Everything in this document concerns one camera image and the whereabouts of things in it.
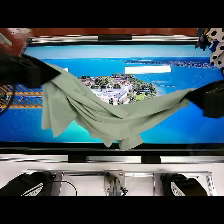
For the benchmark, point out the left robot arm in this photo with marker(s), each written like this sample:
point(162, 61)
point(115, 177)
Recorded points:
point(23, 70)

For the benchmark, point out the pale green T-shirt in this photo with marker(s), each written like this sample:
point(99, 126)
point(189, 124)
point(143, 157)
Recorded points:
point(110, 120)

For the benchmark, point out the silver frame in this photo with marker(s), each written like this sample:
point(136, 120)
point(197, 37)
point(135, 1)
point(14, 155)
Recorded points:
point(113, 168)

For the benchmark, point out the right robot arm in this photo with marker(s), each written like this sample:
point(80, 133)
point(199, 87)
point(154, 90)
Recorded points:
point(210, 100)

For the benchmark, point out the white black-dotted garment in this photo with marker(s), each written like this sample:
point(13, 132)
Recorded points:
point(217, 46)

